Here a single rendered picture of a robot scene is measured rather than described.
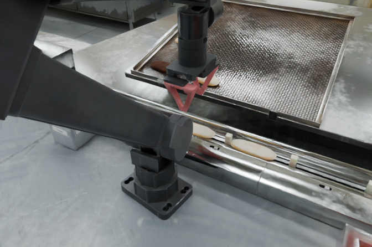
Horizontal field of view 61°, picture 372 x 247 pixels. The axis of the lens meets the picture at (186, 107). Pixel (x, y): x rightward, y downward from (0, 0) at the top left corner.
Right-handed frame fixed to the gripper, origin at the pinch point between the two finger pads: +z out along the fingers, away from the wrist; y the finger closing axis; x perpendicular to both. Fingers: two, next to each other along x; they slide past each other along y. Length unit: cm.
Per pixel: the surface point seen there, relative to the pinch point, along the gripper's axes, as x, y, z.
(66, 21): 281, 204, 94
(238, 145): -11.9, -1.2, 7.2
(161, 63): 17.4, 14.8, 2.3
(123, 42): 50, 37, 11
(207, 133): -4.4, -0.6, 7.3
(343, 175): -32.6, 1.6, 8.1
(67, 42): 70, 28, 12
